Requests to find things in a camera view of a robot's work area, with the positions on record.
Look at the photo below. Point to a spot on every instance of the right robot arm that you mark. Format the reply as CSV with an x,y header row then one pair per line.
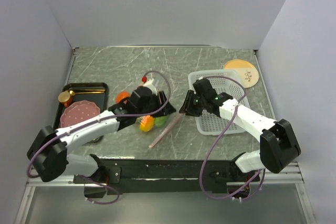
x,y
278,145

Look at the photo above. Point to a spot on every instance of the orange pumpkin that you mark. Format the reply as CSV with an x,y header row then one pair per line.
x,y
122,97

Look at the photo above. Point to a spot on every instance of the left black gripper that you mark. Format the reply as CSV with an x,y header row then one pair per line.
x,y
162,97

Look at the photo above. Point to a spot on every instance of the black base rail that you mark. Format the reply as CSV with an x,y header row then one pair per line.
x,y
169,176

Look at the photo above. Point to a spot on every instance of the gold cup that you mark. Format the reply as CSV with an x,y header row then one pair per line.
x,y
65,99

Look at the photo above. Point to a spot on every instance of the beige round plate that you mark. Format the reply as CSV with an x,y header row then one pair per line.
x,y
247,71

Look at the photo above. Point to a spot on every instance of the white plastic basket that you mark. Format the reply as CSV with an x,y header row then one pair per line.
x,y
222,81

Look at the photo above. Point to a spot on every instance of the green cucumber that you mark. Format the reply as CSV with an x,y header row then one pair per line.
x,y
160,121

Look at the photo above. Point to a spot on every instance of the black tray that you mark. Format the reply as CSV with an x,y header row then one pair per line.
x,y
100,99

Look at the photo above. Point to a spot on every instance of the pink plate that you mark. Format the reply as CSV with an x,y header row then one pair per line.
x,y
78,112

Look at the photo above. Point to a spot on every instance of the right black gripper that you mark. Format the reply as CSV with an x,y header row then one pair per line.
x,y
187,107

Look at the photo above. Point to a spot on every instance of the orange mango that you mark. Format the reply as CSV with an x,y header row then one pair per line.
x,y
147,123

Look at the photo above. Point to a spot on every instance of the clear zip top bag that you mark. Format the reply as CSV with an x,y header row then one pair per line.
x,y
166,128

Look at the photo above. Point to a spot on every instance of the gold spoon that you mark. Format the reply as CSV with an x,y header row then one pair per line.
x,y
73,92

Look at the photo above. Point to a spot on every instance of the aluminium rail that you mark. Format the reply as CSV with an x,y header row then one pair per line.
x,y
30,192

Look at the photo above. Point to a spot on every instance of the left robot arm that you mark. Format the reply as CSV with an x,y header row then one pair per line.
x,y
51,152

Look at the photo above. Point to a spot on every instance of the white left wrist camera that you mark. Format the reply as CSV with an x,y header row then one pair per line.
x,y
152,84

